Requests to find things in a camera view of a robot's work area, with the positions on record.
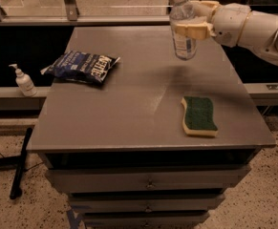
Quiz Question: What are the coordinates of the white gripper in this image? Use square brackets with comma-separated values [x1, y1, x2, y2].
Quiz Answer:
[174, 0, 251, 47]

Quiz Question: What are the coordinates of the clear plastic water bottle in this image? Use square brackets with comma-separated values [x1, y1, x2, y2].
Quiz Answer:
[169, 0, 197, 60]

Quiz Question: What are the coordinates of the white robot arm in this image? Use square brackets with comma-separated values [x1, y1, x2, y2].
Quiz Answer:
[173, 0, 278, 66]

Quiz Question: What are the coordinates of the white pump lotion bottle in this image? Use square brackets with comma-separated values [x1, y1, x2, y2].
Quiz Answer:
[11, 64, 37, 96]

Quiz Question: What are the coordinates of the green and yellow sponge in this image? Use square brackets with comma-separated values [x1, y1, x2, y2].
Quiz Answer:
[182, 96, 218, 137]

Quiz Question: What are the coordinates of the blue Kettle chips bag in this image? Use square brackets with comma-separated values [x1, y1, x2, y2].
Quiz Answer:
[41, 51, 119, 84]

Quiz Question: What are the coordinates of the grey drawer cabinet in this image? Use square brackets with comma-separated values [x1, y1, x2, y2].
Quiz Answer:
[27, 24, 277, 229]

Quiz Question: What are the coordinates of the top grey drawer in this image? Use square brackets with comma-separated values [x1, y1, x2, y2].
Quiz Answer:
[46, 165, 250, 194]

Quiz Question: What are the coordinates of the grey drawer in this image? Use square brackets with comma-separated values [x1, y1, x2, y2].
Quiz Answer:
[46, 165, 250, 194]
[83, 211, 209, 227]
[69, 194, 225, 213]

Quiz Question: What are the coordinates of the bottom grey drawer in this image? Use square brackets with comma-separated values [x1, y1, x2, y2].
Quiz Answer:
[83, 211, 209, 227]

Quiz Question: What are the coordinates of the middle grey drawer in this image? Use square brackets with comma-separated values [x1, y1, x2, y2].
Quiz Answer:
[69, 194, 225, 213]

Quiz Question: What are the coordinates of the black bar on floor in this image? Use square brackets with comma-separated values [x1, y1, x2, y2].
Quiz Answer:
[10, 128, 32, 199]

